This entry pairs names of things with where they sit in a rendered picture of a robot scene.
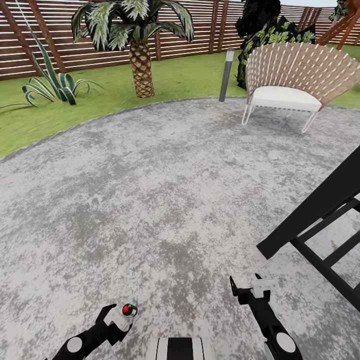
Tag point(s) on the robot trunk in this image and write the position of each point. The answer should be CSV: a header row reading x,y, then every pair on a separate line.
x,y
180,348

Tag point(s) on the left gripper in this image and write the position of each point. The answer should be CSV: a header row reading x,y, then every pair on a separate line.
x,y
110,333

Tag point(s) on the insectifuge atomizer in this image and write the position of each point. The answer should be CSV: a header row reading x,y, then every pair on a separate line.
x,y
128,310

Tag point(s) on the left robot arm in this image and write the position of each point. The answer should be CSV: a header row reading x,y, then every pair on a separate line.
x,y
109,326

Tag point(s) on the charcoal grill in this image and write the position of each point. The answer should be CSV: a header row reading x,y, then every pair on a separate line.
x,y
331,200

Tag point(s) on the garden chair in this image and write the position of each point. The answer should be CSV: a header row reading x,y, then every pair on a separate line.
x,y
300,77

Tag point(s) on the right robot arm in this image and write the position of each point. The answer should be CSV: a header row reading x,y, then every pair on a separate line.
x,y
279,345

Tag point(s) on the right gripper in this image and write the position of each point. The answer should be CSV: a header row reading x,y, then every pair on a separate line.
x,y
246,297

